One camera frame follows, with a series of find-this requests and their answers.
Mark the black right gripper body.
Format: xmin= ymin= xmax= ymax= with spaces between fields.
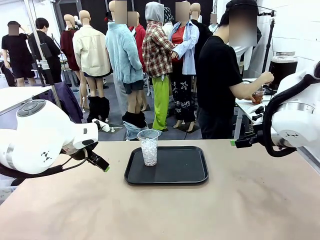
xmin=250 ymin=129 xmax=266 ymax=148

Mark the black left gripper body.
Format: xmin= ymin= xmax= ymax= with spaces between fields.
xmin=61 ymin=141 xmax=100 ymax=161

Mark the iced cup with amber drink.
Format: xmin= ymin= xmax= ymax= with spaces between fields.
xmin=251 ymin=90 xmax=266 ymax=105

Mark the clear plastic cup with ice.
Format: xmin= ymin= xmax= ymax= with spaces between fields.
xmin=137 ymin=129 xmax=160 ymax=167

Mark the person's right forearm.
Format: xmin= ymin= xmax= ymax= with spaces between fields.
xmin=229 ymin=74 xmax=263 ymax=101

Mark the dark drink dispenser jar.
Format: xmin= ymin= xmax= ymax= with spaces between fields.
xmin=268 ymin=51 xmax=299 ymax=91

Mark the person's right hand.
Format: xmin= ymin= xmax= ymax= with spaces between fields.
xmin=259 ymin=71 xmax=275 ymax=85

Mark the white side table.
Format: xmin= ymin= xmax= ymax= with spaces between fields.
xmin=234 ymin=77 xmax=278 ymax=140

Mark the blue jeans pile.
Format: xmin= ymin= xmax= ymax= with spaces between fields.
xmin=123 ymin=121 xmax=163 ymax=141

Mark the purple jacket on chair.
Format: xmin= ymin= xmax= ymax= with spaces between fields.
xmin=37 ymin=81 xmax=84 ymax=124

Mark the person in black t-shirt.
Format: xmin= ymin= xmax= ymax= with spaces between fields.
xmin=196 ymin=0 xmax=261 ymax=140

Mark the black plastic serving tray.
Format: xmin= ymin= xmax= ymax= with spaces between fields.
xmin=124 ymin=145 xmax=210 ymax=186

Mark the hanging white shirt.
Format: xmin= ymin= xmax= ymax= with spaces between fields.
xmin=233 ymin=24 xmax=262 ymax=72

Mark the white work table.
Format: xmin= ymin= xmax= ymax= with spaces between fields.
xmin=0 ymin=85 xmax=54 ymax=114

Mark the black light stand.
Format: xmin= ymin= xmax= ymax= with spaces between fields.
xmin=258 ymin=6 xmax=277 ymax=76

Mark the mannequin in blue open shirt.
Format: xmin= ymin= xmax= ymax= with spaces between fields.
xmin=169 ymin=1 xmax=201 ymax=133

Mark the mannequin in cream jacket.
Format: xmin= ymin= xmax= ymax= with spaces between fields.
xmin=72 ymin=9 xmax=113 ymax=124

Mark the mannequin in dark red dress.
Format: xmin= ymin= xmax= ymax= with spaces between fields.
xmin=59 ymin=13 xmax=81 ymax=108

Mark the mannequin in light blue fleece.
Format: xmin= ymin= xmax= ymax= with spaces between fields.
xmin=104 ymin=0 xmax=149 ymax=131

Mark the bystander with black hair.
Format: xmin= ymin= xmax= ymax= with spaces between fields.
xmin=27 ymin=17 xmax=63 ymax=85

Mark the slanted metal pole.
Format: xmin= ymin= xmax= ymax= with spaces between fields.
xmin=24 ymin=0 xmax=63 ymax=109

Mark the mannequin in black clothes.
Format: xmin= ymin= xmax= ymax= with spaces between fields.
xmin=189 ymin=2 xmax=214 ymax=76

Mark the bystander with blurred face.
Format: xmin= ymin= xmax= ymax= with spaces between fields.
xmin=1 ymin=20 xmax=36 ymax=88

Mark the mannequin in white top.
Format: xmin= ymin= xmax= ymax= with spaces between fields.
xmin=209 ymin=13 xmax=219 ymax=34

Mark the mannequin in plaid shirt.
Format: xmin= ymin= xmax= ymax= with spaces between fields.
xmin=141 ymin=1 xmax=176 ymax=132

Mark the mannequin in red jacket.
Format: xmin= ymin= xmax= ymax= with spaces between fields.
xmin=127 ymin=11 xmax=147 ymax=73

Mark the mannequin with bucket hat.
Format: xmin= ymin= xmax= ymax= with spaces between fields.
xmin=163 ymin=6 xmax=176 ymax=38

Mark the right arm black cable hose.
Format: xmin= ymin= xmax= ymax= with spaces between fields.
xmin=262 ymin=74 xmax=320 ymax=158

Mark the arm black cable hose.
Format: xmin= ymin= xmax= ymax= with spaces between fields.
xmin=0 ymin=148 xmax=89 ymax=180
xmin=262 ymin=74 xmax=320 ymax=158

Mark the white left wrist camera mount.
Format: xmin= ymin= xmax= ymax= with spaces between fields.
xmin=91 ymin=119 xmax=110 ymax=133

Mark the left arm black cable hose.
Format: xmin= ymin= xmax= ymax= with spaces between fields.
xmin=0 ymin=148 xmax=89 ymax=180

